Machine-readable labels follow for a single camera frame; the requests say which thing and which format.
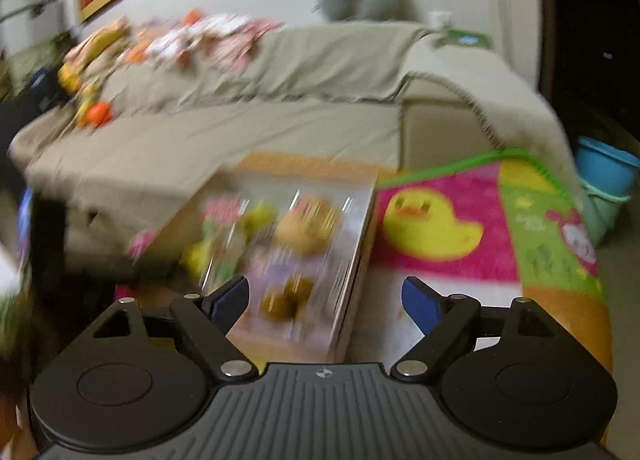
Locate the green plastic bucket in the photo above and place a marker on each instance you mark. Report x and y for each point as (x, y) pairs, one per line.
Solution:
(602, 220)

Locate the blue plastic bucket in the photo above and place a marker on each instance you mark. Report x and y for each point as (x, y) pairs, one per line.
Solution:
(602, 167)

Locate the pink cardboard box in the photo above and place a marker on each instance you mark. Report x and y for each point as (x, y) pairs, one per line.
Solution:
(357, 280)

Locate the beige sofa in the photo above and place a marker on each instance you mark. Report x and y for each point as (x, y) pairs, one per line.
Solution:
(435, 114)

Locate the pile of pink baby clothes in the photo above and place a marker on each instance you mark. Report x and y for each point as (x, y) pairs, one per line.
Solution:
(210, 39)

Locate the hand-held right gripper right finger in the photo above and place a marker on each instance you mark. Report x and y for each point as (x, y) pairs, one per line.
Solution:
(420, 302)

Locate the yellow green snack packet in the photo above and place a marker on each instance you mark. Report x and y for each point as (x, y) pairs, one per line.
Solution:
(197, 257)

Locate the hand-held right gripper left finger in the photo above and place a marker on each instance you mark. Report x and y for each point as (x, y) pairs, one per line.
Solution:
(231, 300)

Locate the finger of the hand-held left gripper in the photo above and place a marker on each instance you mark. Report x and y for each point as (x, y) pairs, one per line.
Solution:
(25, 225)

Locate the brown round snack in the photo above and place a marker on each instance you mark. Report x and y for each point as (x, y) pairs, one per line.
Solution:
(301, 290)
(276, 305)

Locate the small wooden table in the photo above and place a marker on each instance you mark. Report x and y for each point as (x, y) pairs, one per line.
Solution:
(310, 162)

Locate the yellow soft toy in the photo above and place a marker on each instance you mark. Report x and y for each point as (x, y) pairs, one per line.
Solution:
(95, 47)

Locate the white cup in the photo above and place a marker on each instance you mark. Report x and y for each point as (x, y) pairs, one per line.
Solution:
(441, 19)

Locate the beige sofa cover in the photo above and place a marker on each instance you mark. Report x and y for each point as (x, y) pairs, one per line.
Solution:
(325, 54)

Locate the round tan pastry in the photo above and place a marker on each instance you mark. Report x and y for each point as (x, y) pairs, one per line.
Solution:
(306, 227)

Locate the dark bag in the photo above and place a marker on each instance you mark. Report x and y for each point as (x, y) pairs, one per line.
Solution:
(42, 89)

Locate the orange toy ball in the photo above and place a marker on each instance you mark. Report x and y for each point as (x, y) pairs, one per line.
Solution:
(96, 113)

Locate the metal wall rack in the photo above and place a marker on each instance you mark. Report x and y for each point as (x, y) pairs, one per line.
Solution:
(35, 7)

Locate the colourful cartoon play mat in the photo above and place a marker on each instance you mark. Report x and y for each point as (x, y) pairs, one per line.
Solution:
(450, 260)

